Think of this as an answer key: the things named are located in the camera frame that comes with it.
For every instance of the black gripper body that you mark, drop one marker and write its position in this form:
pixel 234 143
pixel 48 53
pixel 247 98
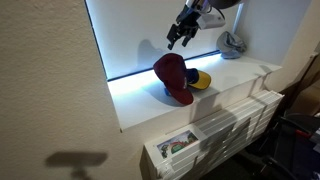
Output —
pixel 187 20

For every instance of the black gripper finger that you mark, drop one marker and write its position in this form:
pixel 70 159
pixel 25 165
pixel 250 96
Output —
pixel 172 36
pixel 188 37

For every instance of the maroon baseball cap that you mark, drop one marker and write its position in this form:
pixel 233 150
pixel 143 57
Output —
pixel 173 75

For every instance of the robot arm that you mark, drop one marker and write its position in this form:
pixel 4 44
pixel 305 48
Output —
pixel 220 3

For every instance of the white windowsill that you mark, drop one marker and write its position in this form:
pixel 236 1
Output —
pixel 230 71

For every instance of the grey baseball cap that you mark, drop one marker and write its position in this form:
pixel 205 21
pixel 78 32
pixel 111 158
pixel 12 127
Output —
pixel 230 45

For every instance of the blue cap with yellow brim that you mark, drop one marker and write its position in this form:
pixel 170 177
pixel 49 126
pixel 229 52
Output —
pixel 201 80

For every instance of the white drawer unit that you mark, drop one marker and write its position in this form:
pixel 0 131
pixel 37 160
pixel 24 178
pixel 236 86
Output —
pixel 230 126

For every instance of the white box with colourful picture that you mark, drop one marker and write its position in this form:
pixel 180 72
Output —
pixel 178 145

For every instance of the black chair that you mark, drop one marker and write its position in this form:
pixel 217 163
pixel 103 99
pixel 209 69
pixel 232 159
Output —
pixel 293 150

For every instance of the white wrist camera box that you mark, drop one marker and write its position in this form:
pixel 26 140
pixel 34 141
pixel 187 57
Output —
pixel 213 20

